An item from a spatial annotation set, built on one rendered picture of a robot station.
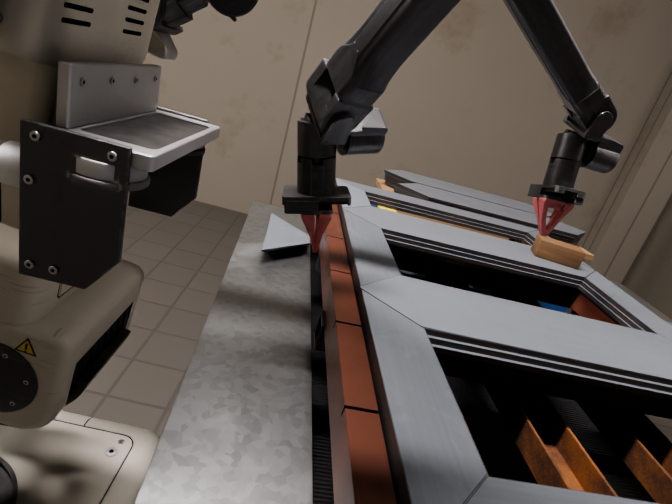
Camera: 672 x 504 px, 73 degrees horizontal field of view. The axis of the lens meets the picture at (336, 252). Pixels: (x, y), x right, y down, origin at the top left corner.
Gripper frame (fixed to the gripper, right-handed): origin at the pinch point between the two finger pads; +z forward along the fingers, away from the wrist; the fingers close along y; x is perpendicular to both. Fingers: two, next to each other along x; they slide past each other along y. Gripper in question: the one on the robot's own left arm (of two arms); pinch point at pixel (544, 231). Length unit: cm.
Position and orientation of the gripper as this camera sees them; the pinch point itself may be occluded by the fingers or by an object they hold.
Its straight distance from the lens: 101.9
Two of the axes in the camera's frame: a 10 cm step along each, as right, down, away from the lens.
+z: -2.2, 9.6, 1.4
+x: -9.7, -2.0, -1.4
